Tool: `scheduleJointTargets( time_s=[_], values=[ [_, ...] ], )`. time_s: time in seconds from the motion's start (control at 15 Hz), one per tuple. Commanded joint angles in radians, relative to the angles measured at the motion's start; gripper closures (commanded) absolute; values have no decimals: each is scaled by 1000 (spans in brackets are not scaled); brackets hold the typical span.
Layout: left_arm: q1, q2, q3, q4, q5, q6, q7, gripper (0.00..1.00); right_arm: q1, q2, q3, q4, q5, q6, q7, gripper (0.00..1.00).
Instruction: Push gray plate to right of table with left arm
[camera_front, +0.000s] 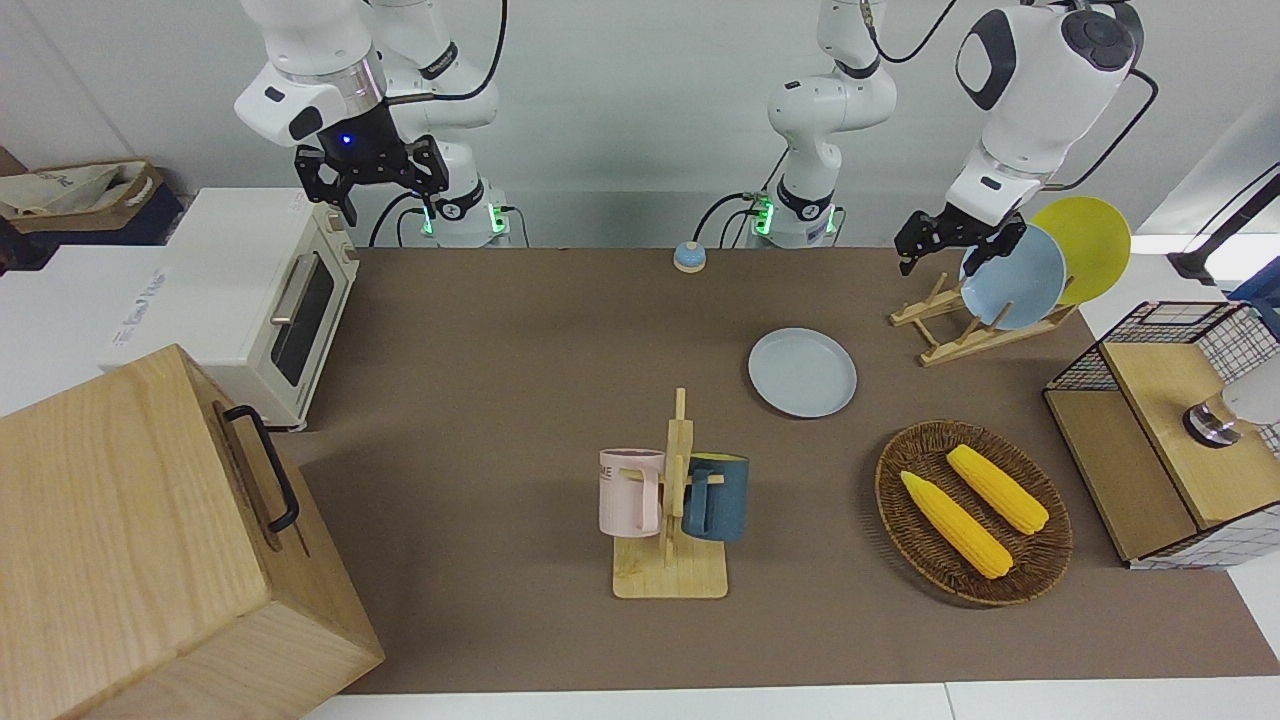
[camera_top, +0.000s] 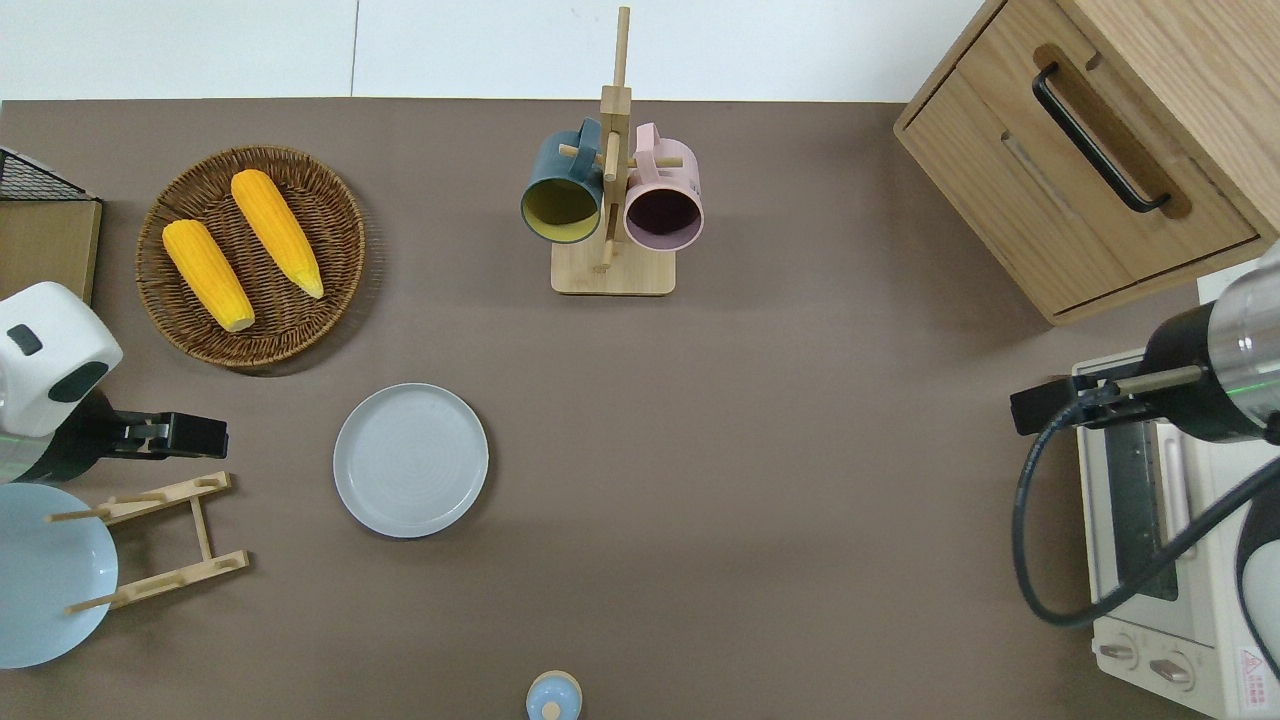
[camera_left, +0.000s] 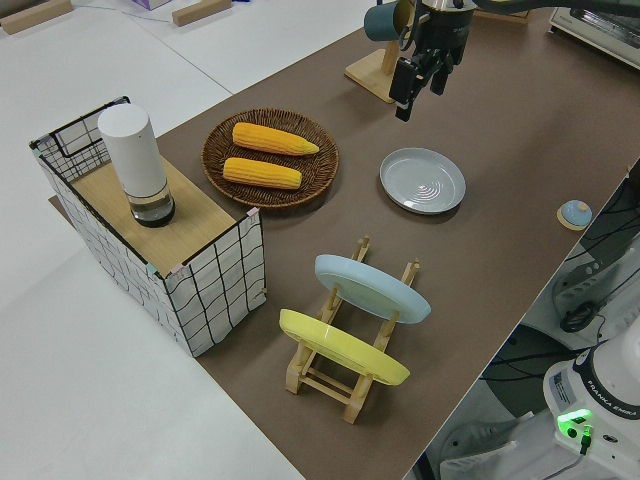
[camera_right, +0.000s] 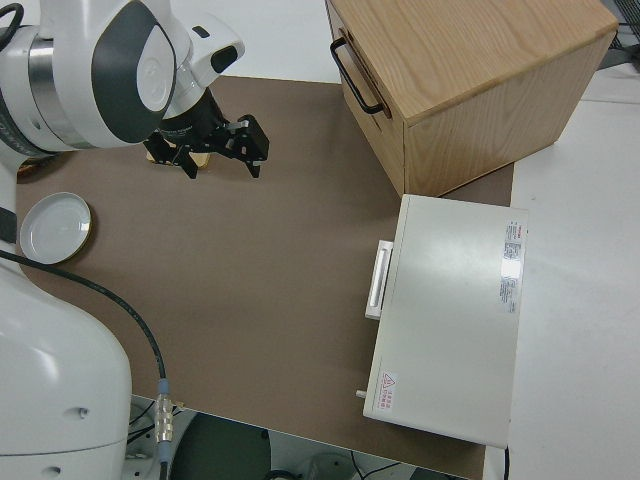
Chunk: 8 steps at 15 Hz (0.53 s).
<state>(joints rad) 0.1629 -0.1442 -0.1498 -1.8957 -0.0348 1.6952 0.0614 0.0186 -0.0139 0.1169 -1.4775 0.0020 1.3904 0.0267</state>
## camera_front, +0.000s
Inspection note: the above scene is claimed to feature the yellow plate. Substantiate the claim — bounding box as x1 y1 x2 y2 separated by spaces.
1030 196 1133 307

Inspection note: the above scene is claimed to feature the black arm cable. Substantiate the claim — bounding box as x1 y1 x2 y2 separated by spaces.
870 0 1161 193
385 0 508 104

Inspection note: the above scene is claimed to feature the wire and wood shelf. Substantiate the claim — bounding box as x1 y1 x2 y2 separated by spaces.
1043 300 1280 571

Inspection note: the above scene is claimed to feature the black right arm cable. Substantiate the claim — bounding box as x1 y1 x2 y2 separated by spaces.
385 0 508 104

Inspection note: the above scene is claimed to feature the wooden mug tree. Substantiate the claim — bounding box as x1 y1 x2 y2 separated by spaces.
612 388 730 601

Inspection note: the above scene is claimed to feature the gray round plate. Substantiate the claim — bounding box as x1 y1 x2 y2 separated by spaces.
748 327 859 419

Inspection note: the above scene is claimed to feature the white toaster oven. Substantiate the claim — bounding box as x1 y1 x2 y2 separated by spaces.
100 188 361 433

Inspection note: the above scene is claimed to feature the pink mug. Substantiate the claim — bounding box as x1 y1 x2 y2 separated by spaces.
598 448 668 538

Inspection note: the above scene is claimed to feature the cardboard box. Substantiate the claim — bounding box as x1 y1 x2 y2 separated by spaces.
0 158 166 237

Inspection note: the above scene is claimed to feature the light blue plate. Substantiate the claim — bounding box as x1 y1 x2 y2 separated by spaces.
958 223 1068 332

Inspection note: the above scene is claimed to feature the brown wicker basket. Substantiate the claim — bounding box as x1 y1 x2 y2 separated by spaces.
875 420 1074 608

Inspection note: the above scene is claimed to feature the black cabinet handle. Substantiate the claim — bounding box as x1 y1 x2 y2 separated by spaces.
222 404 301 535

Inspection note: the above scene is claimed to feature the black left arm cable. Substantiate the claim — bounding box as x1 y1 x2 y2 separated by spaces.
870 0 1161 193

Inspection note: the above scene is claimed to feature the wooden plate rack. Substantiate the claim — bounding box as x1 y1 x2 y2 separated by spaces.
890 272 1079 368

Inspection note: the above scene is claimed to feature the wooden cabinet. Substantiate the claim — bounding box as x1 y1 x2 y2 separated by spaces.
0 343 386 720

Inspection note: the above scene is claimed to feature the dark blue mug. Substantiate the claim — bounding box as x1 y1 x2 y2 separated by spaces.
681 453 750 543

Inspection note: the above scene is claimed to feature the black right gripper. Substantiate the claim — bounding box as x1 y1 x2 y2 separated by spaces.
294 95 449 230

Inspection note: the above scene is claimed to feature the brown table mat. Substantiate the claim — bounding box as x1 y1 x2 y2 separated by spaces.
300 245 1280 696

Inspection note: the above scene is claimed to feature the black base power cable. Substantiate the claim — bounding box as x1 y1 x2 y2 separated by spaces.
694 150 783 249
368 193 433 249

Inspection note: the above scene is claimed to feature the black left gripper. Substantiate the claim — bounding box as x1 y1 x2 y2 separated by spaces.
893 198 1029 280

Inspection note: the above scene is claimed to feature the white silver cylindrical device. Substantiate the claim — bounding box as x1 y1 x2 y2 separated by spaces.
1183 355 1280 449

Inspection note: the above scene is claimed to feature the yellow corn cob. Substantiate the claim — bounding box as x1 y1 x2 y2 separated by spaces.
900 470 1014 581
946 444 1051 536

